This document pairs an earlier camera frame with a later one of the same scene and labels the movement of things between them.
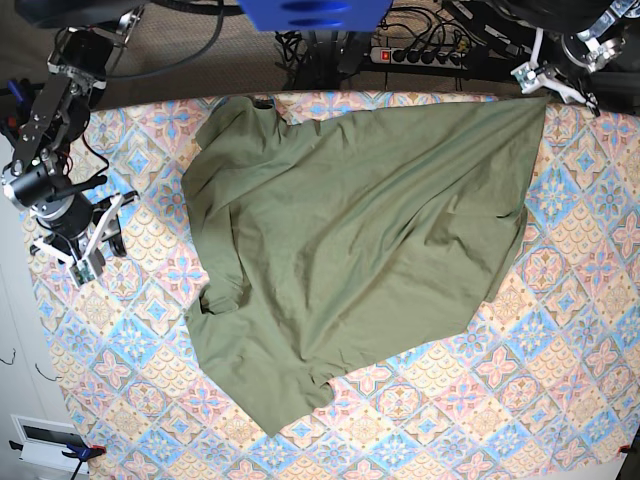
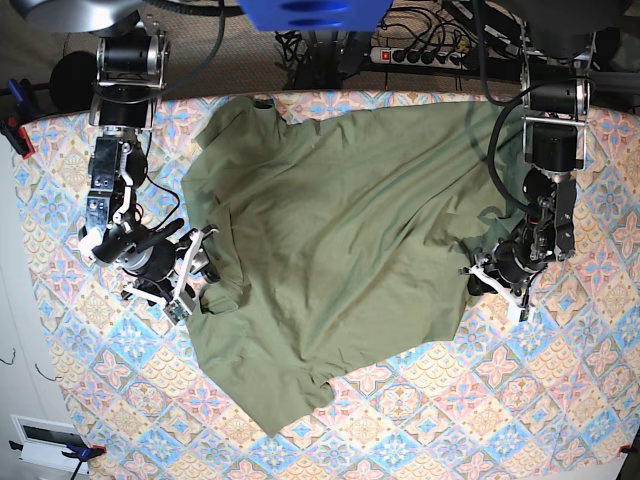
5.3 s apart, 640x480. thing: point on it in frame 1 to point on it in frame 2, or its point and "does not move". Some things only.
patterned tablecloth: [543, 385] does not move
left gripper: [82, 248] to [170, 265]
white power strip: [435, 59] does not move
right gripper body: [545, 73] to [510, 267]
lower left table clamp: [75, 450] does not move
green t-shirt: [351, 234] does not move
